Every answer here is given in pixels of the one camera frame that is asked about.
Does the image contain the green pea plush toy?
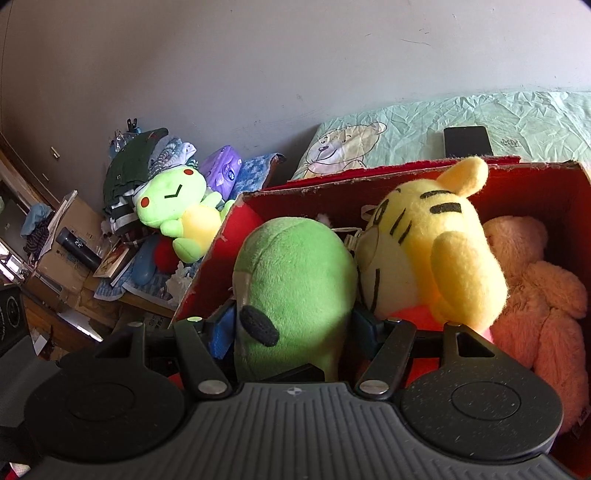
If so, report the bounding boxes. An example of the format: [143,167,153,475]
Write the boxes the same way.
[232,217,358,381]

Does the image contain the yellow tiger plush toy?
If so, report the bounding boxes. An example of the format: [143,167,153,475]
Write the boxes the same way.
[355,156,508,333]

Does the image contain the pink plush teddy bear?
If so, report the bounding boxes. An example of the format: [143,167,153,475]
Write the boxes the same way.
[484,216,589,433]

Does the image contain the red cardboard box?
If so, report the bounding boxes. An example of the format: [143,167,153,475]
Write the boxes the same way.
[176,157,590,479]

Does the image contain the white plush bunny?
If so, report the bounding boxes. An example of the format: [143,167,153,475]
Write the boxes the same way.
[315,213,363,253]

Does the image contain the crumpled white tissue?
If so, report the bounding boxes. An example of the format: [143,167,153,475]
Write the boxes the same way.
[165,262,197,308]

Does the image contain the green frog plush toy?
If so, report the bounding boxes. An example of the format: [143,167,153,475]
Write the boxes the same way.
[133,165,233,264]

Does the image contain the cardboard box on floor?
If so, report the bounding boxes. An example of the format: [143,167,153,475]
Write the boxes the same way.
[33,190,110,299]

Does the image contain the black bottle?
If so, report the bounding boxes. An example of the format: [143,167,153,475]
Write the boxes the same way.
[56,227,102,272]

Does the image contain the purple tissue pack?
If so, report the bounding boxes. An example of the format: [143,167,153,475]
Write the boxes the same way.
[197,145,242,200]

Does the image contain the dark green folded clothes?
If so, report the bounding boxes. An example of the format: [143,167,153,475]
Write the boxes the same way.
[103,127,168,234]

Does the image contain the black smartphone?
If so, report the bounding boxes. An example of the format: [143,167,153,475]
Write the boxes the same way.
[443,126,493,158]

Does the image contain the cartoon bear bed sheet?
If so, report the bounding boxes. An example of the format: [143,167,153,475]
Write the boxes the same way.
[294,92,590,180]

